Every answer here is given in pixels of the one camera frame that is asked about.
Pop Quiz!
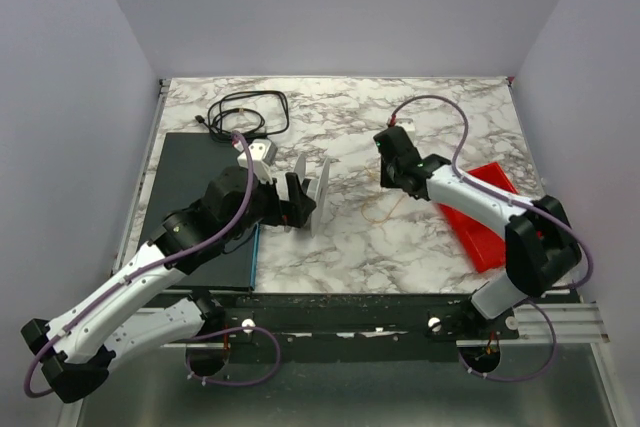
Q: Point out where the black coiled cable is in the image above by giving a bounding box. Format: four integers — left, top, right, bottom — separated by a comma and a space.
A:
194, 91, 290, 144

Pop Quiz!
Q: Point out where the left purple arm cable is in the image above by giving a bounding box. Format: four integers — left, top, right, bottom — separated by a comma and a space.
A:
21, 130, 254, 399

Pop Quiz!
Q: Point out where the grey plastic cable spool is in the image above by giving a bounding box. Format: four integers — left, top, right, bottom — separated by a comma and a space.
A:
292, 154, 330, 237

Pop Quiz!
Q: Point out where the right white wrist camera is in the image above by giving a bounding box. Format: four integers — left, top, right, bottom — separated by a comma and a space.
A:
388, 118, 416, 139

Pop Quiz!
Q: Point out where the thin yellow wire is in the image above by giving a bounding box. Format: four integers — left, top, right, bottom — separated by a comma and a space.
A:
362, 166, 409, 226

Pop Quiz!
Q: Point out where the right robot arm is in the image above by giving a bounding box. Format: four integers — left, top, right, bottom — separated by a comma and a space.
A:
374, 126, 582, 320

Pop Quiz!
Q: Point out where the dark notebook blue spine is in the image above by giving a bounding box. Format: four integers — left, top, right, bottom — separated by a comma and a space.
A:
133, 133, 259, 292

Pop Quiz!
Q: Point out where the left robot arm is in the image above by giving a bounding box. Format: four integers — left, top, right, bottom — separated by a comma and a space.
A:
21, 163, 328, 403

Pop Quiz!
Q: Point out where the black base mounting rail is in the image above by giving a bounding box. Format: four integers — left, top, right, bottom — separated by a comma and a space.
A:
164, 291, 521, 366

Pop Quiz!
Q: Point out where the red plastic bin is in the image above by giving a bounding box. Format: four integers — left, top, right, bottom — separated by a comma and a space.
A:
437, 162, 518, 273

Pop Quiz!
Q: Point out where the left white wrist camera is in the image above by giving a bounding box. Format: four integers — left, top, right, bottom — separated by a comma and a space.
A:
249, 139, 278, 184

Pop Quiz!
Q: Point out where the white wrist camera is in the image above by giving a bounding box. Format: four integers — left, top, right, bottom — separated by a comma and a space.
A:
388, 118, 416, 139
249, 139, 278, 184

